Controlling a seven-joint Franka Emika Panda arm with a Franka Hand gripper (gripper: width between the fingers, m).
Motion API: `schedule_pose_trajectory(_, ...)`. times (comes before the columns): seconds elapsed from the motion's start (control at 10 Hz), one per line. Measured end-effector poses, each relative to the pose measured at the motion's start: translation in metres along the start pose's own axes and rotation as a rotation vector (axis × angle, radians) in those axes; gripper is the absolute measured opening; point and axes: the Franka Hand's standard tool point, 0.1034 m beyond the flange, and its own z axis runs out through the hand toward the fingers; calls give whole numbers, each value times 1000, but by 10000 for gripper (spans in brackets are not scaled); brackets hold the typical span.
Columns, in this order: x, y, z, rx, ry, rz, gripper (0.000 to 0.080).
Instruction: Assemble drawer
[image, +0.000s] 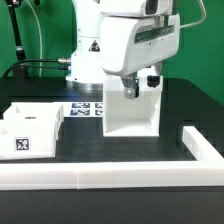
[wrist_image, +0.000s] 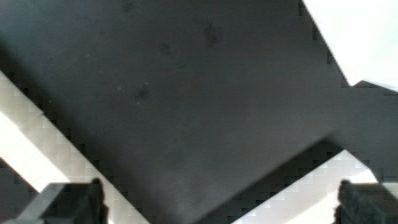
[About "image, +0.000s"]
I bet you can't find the white drawer box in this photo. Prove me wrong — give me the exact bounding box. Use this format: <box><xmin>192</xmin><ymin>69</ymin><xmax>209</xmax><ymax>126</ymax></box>
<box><xmin>3</xmin><ymin>102</ymin><xmax>64</xmax><ymax>138</ymax></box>
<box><xmin>0</xmin><ymin>120</ymin><xmax>57</xmax><ymax>160</ymax></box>

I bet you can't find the white L-shaped fence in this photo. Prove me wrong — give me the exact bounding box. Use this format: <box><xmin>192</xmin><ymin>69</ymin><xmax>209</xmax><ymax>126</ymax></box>
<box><xmin>0</xmin><ymin>126</ymin><xmax>224</xmax><ymax>190</ymax></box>

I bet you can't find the white front drawer box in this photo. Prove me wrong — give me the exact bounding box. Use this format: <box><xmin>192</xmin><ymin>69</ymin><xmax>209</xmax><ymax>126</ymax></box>
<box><xmin>0</xmin><ymin>120</ymin><xmax>57</xmax><ymax>160</ymax></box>

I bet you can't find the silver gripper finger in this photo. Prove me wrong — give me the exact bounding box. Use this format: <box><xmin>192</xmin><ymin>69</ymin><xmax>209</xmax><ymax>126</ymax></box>
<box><xmin>147</xmin><ymin>62</ymin><xmax>163</xmax><ymax>88</ymax></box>
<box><xmin>121</xmin><ymin>73</ymin><xmax>139</xmax><ymax>99</ymax></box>

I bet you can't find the black camera stand pole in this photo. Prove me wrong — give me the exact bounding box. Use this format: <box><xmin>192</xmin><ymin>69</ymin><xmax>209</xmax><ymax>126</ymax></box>
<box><xmin>3</xmin><ymin>0</ymin><xmax>29</xmax><ymax>79</ymax></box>

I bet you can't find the white rear drawer box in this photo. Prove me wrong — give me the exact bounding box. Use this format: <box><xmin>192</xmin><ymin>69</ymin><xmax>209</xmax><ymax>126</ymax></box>
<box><xmin>3</xmin><ymin>102</ymin><xmax>64</xmax><ymax>138</ymax></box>

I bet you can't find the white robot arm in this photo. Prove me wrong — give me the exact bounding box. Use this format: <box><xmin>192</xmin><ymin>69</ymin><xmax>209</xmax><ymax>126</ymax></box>
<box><xmin>66</xmin><ymin>0</ymin><xmax>180</xmax><ymax>99</ymax></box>

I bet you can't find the white marker sheet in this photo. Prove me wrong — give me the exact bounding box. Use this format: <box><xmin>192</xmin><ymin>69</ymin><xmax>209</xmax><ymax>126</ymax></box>
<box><xmin>56</xmin><ymin>102</ymin><xmax>103</xmax><ymax>117</ymax></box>

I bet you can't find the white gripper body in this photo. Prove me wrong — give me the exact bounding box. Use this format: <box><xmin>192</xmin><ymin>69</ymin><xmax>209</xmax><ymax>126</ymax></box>
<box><xmin>100</xmin><ymin>14</ymin><xmax>180</xmax><ymax>76</ymax></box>

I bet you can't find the black cable with connector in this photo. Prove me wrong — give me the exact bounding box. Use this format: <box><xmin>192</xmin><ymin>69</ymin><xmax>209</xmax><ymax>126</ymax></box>
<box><xmin>2</xmin><ymin>57</ymin><xmax>72</xmax><ymax>79</ymax></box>

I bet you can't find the white drawer cabinet housing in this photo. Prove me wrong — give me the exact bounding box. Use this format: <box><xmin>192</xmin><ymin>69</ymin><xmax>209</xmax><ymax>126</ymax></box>
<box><xmin>103</xmin><ymin>76</ymin><xmax>163</xmax><ymax>137</ymax></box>

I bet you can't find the grey thin cable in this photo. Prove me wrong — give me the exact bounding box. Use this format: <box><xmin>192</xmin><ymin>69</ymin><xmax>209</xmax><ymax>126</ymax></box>
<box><xmin>25</xmin><ymin>0</ymin><xmax>44</xmax><ymax>78</ymax></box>

